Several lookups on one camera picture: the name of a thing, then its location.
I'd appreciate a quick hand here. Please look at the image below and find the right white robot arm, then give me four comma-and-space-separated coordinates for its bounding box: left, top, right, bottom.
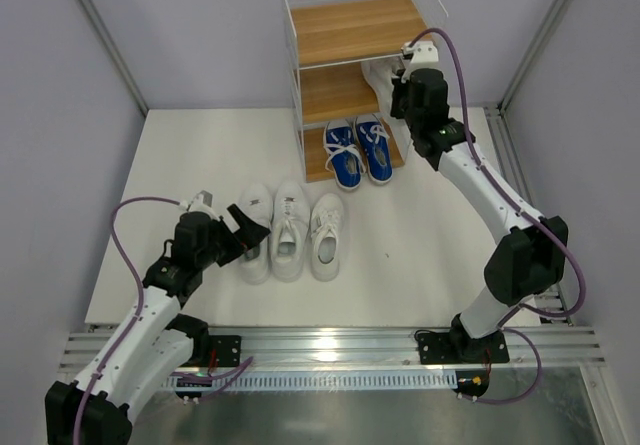
391, 68, 568, 362

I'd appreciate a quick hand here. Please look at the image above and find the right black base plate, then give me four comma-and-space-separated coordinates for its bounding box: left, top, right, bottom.
414, 329, 510, 365

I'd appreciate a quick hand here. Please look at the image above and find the blue canvas sneaker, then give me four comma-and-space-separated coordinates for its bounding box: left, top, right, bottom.
355, 114, 393, 185
323, 119, 365, 191

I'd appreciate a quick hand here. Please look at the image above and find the white wire shoe shelf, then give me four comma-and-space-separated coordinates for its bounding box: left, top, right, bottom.
281, 0, 448, 182

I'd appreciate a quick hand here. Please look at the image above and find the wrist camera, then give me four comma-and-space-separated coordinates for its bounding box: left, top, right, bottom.
401, 40, 439, 70
178, 190, 216, 217

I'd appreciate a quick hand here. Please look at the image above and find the slotted cable duct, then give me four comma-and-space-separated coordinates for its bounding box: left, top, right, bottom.
149, 368, 459, 393

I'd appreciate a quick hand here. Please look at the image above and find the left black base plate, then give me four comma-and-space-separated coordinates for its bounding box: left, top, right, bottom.
201, 335, 242, 368

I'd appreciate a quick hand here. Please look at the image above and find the aluminium mounting rail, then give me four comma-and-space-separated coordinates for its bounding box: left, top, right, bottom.
58, 323, 604, 369

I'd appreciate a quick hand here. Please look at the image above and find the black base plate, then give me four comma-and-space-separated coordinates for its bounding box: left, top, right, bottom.
201, 335, 242, 368
414, 329, 510, 365

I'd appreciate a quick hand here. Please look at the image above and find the white lace sneaker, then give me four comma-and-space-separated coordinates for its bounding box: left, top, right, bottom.
310, 193, 345, 282
360, 57, 402, 119

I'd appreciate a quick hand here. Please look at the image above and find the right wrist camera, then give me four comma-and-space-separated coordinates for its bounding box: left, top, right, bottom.
401, 40, 439, 70

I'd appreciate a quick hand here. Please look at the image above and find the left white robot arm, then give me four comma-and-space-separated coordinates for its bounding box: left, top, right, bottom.
44, 197, 269, 444

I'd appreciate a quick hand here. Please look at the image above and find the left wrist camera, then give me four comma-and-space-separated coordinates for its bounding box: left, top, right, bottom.
178, 190, 216, 217

